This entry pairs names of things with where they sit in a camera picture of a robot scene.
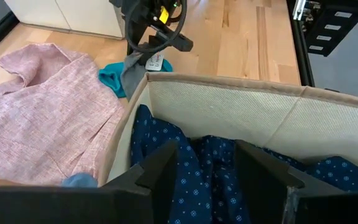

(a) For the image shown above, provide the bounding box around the pink woven shirt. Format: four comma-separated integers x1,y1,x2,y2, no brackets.
0,42,127,187

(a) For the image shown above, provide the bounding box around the black equipment rack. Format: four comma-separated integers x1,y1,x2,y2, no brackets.
303,4,358,57

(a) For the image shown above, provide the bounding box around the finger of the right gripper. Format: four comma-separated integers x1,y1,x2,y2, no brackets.
127,23,143,57
141,51,155,66

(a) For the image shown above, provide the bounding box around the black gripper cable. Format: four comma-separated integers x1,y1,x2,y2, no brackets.
124,0,188,54

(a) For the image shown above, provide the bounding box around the light blue cloth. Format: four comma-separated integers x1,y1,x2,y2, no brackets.
61,172,99,189

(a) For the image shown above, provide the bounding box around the white care label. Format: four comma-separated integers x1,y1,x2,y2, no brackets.
144,52,165,72

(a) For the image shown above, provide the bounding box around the silver metal bracket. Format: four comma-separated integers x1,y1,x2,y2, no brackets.
293,0,321,21

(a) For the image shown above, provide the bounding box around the grey sock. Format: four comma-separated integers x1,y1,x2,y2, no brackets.
120,51,150,102

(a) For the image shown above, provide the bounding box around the navy dotted shirt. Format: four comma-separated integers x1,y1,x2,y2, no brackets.
131,104,358,224

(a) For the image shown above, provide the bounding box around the teal sock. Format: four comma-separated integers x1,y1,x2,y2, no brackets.
98,58,173,99

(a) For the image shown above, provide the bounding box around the beige fabric storage bin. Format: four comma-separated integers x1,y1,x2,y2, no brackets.
97,72,358,189
4,0,126,40

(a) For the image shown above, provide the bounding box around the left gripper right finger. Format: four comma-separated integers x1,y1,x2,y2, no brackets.
234,139,306,224

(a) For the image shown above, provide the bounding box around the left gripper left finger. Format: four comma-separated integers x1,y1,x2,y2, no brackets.
103,139,180,224

